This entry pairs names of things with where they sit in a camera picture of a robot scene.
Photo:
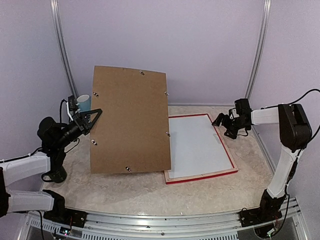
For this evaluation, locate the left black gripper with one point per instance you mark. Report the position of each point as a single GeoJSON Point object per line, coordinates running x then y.
{"type": "Point", "coordinates": [77, 117]}

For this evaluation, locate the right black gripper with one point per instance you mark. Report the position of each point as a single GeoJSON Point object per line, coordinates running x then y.
{"type": "Point", "coordinates": [220, 119]}

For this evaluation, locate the white foam sheet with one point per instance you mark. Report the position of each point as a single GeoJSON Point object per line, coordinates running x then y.
{"type": "Point", "coordinates": [197, 150]}

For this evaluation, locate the brown backing board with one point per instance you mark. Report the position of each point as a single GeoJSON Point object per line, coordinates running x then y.
{"type": "Point", "coordinates": [132, 134]}

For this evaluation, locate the red wooden picture frame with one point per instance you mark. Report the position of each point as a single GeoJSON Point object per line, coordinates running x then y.
{"type": "Point", "coordinates": [200, 178]}

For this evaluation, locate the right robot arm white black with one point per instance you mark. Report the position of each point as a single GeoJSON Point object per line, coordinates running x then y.
{"type": "Point", "coordinates": [295, 133]}

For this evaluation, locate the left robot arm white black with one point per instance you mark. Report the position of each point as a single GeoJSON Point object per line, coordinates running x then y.
{"type": "Point", "coordinates": [46, 160]}

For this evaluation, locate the light blue mug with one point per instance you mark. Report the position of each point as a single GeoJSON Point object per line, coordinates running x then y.
{"type": "Point", "coordinates": [84, 103]}

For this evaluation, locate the dark green mug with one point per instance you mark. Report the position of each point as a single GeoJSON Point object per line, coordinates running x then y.
{"type": "Point", "coordinates": [56, 176]}

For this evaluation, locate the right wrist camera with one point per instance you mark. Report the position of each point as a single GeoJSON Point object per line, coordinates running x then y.
{"type": "Point", "coordinates": [232, 113]}

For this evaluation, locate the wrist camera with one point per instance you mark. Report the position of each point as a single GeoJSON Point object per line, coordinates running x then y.
{"type": "Point", "coordinates": [232, 113]}
{"type": "Point", "coordinates": [71, 107]}

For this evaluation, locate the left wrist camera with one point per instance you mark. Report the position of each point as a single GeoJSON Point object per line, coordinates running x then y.
{"type": "Point", "coordinates": [71, 107]}

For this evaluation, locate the left aluminium corner post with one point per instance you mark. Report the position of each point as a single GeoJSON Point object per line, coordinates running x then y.
{"type": "Point", "coordinates": [54, 5]}

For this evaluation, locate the aluminium corner post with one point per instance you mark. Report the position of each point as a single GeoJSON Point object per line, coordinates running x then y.
{"type": "Point", "coordinates": [259, 48]}
{"type": "Point", "coordinates": [54, 5]}

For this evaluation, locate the right aluminium corner post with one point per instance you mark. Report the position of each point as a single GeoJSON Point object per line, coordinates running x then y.
{"type": "Point", "coordinates": [259, 48]}

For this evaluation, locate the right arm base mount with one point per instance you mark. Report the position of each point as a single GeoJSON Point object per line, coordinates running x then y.
{"type": "Point", "coordinates": [250, 217]}

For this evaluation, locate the aluminium front rail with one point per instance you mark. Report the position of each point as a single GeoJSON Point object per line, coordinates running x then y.
{"type": "Point", "coordinates": [111, 226]}

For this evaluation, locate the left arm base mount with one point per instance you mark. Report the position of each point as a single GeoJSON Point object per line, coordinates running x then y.
{"type": "Point", "coordinates": [70, 217]}

